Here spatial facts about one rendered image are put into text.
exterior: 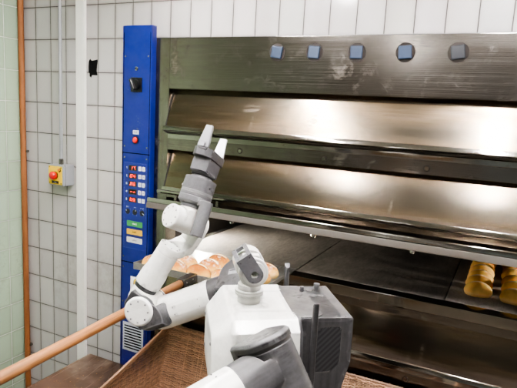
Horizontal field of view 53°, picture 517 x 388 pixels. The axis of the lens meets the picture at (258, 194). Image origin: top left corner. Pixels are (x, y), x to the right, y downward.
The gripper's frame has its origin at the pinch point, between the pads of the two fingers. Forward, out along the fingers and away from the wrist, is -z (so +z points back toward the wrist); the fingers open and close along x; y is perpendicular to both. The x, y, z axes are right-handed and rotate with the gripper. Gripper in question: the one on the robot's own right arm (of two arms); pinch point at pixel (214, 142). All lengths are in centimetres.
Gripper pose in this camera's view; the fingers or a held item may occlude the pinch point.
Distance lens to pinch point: 143.5
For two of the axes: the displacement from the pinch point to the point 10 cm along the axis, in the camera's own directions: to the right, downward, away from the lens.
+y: -9.1, -2.3, 3.4
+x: -2.8, -2.5, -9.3
